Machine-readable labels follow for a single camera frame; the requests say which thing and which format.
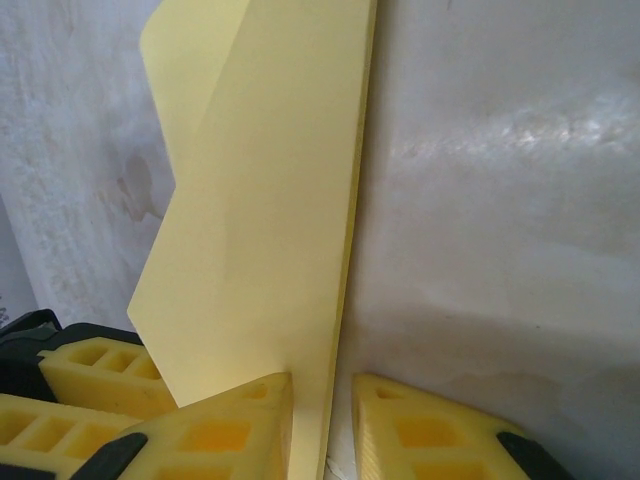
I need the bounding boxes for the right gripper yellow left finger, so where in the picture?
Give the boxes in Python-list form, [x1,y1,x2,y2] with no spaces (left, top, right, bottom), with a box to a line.
[74,370,294,480]

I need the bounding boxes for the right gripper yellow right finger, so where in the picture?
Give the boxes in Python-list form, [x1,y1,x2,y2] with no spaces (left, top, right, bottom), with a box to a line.
[352,372,569,480]

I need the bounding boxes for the yellow paper sheet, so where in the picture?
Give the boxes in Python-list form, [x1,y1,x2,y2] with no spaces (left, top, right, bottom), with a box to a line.
[127,0,380,480]

